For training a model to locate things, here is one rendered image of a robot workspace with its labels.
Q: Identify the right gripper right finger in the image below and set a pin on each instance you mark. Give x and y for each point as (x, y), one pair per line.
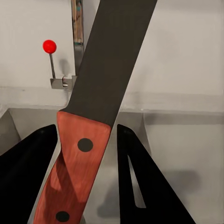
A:
(162, 204)

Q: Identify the drop in sink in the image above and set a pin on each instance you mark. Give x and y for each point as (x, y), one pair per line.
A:
(186, 146)

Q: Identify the parer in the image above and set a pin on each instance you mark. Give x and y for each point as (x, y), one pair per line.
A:
(85, 125)

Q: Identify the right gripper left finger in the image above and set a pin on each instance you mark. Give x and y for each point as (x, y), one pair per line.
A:
(22, 170)

